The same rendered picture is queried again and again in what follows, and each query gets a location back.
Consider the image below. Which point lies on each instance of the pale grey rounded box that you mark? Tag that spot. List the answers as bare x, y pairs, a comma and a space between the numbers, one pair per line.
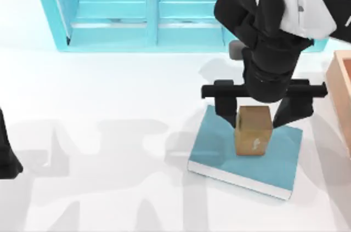
235, 50

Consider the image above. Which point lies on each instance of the brown cardboard box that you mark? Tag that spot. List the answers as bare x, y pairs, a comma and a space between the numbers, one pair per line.
253, 136

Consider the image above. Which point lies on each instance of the salmon-coloured shallow box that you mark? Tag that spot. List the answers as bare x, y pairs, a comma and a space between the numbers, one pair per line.
338, 92

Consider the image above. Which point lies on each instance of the teal book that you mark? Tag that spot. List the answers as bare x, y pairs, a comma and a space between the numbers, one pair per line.
214, 149

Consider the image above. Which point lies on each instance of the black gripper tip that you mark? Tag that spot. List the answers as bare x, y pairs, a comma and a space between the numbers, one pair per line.
8, 158

